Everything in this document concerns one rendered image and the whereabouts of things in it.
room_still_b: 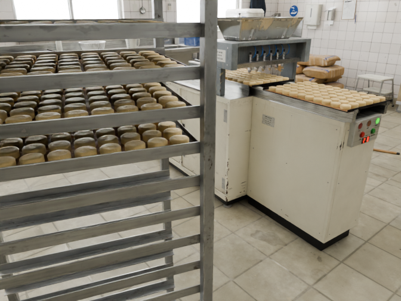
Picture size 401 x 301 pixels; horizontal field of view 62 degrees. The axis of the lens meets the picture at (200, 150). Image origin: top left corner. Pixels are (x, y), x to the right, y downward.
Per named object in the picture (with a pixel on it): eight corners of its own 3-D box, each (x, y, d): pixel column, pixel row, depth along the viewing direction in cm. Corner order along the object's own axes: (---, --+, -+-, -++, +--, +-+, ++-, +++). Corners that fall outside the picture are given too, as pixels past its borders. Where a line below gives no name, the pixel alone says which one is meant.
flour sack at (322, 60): (287, 63, 565) (289, 53, 559) (300, 61, 592) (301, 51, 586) (328, 68, 518) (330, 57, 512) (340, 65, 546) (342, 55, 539)
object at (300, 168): (244, 204, 254) (252, 87, 220) (277, 192, 272) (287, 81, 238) (321, 255, 201) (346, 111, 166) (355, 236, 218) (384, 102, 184)
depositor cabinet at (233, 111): (149, 154, 342) (144, 71, 310) (206, 140, 379) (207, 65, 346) (226, 212, 244) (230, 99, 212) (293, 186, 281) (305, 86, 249)
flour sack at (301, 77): (275, 82, 568) (275, 72, 561) (289, 79, 594) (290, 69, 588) (313, 89, 519) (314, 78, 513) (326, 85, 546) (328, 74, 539)
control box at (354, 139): (345, 146, 177) (350, 120, 171) (371, 137, 189) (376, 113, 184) (351, 147, 174) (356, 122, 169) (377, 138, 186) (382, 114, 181)
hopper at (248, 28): (212, 39, 226) (212, 17, 221) (271, 36, 255) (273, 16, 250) (240, 42, 204) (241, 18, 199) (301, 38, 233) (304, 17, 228)
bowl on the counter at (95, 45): (85, 54, 398) (84, 43, 393) (76, 52, 421) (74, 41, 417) (111, 52, 417) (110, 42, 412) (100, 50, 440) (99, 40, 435)
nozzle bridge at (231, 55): (200, 90, 237) (200, 39, 224) (273, 79, 274) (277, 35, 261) (230, 99, 212) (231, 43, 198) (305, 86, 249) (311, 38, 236)
